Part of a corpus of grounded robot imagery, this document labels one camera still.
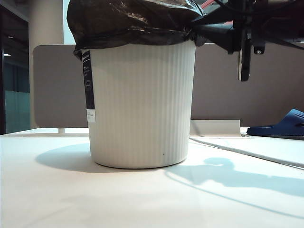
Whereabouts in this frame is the black and white label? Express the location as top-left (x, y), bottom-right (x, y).
top-left (80, 48), bottom-right (97, 124)

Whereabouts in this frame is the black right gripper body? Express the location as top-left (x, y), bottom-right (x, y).
top-left (234, 0), bottom-right (266, 82)

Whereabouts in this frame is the dark blue slipper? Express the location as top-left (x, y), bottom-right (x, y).
top-left (246, 108), bottom-right (304, 141)

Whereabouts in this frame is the black garbage bag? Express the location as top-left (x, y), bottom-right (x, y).
top-left (66, 0), bottom-right (228, 57)

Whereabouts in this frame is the white ribbed trash can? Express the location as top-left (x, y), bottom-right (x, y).
top-left (82, 39), bottom-right (197, 169)

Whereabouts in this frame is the white cable tray flap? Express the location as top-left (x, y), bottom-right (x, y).
top-left (190, 120), bottom-right (250, 138)

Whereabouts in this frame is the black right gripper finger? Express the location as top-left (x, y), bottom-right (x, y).
top-left (211, 35), bottom-right (238, 55)
top-left (209, 23), bottom-right (236, 38)

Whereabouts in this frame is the grey-brown desk divider panel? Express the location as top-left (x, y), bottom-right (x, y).
top-left (32, 42), bottom-right (304, 129)

